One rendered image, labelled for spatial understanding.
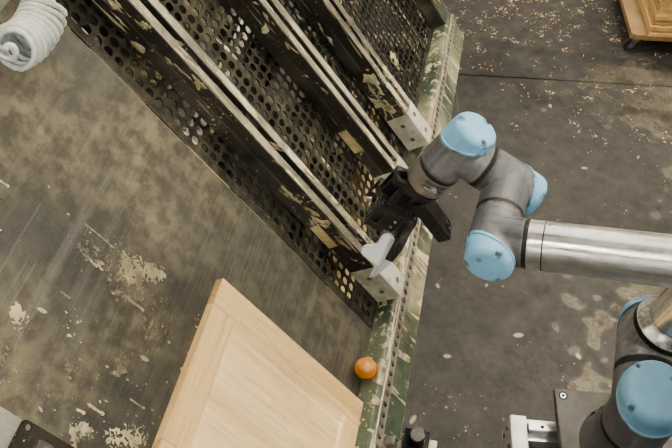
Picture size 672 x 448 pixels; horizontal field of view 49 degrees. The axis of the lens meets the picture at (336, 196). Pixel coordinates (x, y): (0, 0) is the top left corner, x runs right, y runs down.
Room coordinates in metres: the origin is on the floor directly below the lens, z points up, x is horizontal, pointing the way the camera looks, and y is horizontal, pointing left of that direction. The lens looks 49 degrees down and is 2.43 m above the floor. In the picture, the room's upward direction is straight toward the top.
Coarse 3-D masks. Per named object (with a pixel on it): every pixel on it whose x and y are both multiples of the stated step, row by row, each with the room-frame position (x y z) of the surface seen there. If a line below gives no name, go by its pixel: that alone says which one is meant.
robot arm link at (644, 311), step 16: (640, 304) 0.74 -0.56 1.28; (656, 304) 0.71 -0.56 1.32; (624, 320) 0.74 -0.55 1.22; (640, 320) 0.70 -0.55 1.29; (656, 320) 0.69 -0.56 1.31; (624, 336) 0.71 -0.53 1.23; (640, 336) 0.68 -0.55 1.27; (656, 336) 0.67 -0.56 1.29; (624, 352) 0.67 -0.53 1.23; (640, 352) 0.66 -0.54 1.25; (656, 352) 0.65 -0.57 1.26
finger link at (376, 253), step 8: (384, 240) 0.80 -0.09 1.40; (392, 240) 0.80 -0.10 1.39; (368, 248) 0.79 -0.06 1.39; (376, 248) 0.79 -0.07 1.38; (384, 248) 0.79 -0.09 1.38; (368, 256) 0.78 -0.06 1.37; (376, 256) 0.78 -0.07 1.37; (384, 256) 0.78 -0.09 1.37; (376, 264) 0.77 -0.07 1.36; (384, 264) 0.77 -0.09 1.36; (376, 272) 0.77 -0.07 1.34
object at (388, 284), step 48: (96, 0) 1.11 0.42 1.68; (144, 0) 1.14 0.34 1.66; (144, 48) 1.10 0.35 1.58; (192, 48) 1.12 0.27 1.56; (192, 96) 1.08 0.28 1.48; (240, 96) 1.12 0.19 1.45; (240, 144) 1.06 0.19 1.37; (288, 192) 1.05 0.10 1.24; (336, 240) 1.02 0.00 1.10; (384, 288) 1.00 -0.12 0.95
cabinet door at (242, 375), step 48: (240, 336) 0.71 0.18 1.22; (288, 336) 0.77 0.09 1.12; (192, 384) 0.58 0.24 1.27; (240, 384) 0.63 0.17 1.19; (288, 384) 0.68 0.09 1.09; (336, 384) 0.73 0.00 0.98; (192, 432) 0.51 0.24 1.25; (240, 432) 0.55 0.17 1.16; (288, 432) 0.59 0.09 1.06; (336, 432) 0.64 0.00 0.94
